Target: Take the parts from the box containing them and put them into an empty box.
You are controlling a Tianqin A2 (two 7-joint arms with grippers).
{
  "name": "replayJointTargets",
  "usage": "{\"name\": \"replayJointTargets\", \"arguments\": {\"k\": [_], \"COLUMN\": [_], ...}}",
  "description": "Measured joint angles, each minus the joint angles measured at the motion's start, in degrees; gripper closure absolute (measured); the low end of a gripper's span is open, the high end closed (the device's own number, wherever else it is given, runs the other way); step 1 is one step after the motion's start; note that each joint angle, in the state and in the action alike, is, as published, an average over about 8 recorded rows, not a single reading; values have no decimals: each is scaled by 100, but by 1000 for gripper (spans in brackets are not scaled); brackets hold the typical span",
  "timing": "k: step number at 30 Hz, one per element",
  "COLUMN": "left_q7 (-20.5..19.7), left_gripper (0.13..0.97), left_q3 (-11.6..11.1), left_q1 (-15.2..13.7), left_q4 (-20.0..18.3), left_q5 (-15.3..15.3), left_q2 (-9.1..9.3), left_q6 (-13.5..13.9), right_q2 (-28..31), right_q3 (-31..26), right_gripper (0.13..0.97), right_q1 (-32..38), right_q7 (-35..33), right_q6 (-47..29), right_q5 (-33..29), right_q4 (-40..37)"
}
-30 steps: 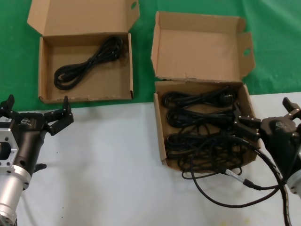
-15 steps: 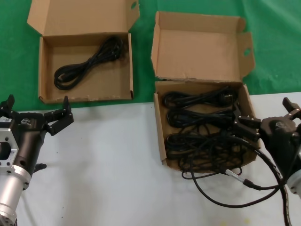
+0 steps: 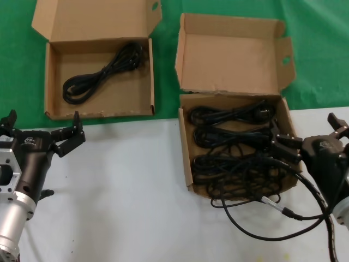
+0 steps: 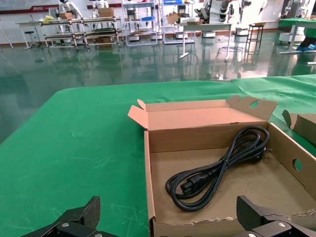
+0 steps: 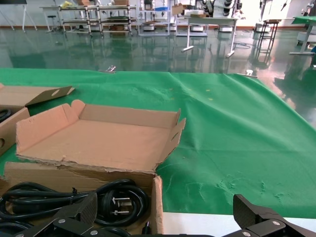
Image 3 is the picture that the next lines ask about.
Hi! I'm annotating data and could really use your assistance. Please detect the open brown cardboard box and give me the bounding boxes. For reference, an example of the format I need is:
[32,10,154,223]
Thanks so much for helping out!
[31,0,163,121]
[174,13,304,198]

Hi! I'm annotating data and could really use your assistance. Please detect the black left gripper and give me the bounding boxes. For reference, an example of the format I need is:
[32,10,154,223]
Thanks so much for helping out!
[0,109,87,205]

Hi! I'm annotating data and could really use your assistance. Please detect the black power cord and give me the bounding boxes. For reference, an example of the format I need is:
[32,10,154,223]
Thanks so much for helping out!
[192,151,297,203]
[189,99,276,125]
[62,40,145,106]
[192,126,275,150]

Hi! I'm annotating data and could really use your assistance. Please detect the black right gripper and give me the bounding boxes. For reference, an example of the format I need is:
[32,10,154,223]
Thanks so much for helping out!
[268,112,349,211]

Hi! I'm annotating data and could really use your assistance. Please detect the white table cover sheet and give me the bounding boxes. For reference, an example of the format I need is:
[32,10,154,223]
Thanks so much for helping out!
[0,109,349,262]

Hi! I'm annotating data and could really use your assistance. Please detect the small black knob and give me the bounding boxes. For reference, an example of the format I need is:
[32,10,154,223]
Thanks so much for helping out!
[39,189,55,202]

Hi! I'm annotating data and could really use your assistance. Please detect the green table cloth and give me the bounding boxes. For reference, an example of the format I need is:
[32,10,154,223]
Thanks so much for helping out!
[0,0,349,129]

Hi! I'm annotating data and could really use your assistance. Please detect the black corrugated cable conduit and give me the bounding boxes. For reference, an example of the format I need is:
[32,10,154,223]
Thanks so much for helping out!
[268,157,339,262]

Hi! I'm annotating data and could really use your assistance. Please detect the thin black cable silver connector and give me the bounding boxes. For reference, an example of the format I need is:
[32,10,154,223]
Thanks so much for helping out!
[210,152,332,243]

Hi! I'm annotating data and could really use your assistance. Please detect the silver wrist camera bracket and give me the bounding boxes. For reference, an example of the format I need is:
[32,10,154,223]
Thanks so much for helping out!
[0,148,22,203]

